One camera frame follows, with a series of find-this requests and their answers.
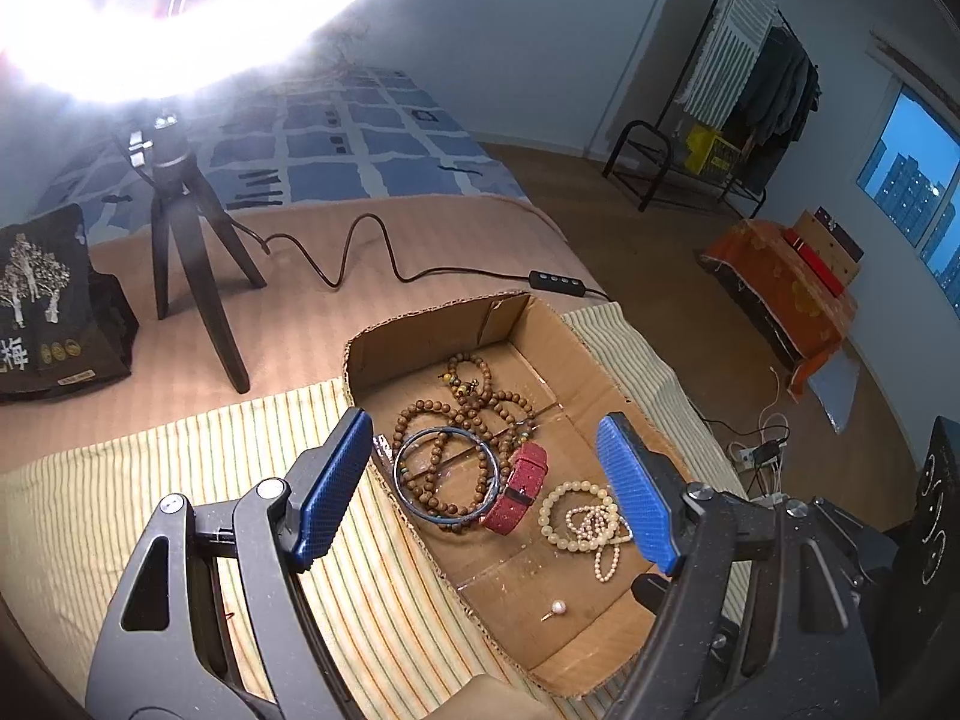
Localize red flat box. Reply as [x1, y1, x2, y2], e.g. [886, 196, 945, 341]
[779, 228, 845, 298]

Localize black snack bag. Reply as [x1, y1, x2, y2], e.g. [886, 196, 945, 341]
[0, 202, 142, 403]

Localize striped hanging towel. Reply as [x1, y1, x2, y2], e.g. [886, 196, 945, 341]
[683, 0, 782, 125]

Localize dark hanging clothes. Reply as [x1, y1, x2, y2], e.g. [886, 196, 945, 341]
[723, 25, 823, 155]

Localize tan cardboard carton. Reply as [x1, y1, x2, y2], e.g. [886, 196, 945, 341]
[794, 205, 864, 287]

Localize window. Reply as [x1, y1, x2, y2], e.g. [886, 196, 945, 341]
[854, 29, 960, 294]

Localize pale bead bracelet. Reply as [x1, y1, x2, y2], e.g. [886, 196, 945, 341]
[538, 479, 620, 551]

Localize black power cable with controller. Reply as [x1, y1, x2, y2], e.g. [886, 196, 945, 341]
[258, 213, 611, 300]

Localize black tabletop tripod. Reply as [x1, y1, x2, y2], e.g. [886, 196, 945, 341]
[112, 108, 269, 395]

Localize blue checked bedsheet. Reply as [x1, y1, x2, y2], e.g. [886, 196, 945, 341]
[37, 63, 530, 242]

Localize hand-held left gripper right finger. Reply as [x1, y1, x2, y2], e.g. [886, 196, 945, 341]
[595, 412, 879, 720]

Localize yellow striped cloth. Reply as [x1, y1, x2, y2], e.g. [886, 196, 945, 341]
[0, 303, 752, 720]

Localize yellow box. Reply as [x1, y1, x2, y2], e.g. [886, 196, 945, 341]
[683, 123, 740, 178]

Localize grey sheet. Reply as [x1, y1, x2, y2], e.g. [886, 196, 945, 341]
[805, 348, 864, 437]

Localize black clothes rack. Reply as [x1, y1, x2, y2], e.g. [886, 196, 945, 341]
[678, 0, 823, 137]

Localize white pearl necklace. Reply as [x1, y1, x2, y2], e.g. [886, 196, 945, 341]
[565, 502, 635, 584]

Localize orange covered table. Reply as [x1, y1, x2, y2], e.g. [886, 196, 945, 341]
[697, 217, 860, 399]

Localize red strap wristwatch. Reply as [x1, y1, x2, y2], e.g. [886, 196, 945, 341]
[479, 440, 551, 534]

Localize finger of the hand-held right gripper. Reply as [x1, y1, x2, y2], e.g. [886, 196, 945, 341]
[631, 573, 674, 611]

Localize dark bangle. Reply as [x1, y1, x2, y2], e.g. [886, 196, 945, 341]
[391, 425, 503, 525]

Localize long brown wooden bead strand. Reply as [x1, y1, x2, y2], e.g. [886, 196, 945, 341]
[391, 354, 538, 534]

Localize cardboard box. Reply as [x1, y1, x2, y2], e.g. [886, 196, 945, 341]
[343, 290, 722, 701]

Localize white power strip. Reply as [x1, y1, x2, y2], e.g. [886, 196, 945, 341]
[727, 438, 789, 470]

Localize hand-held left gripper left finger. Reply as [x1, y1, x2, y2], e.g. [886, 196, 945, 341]
[85, 406, 374, 720]

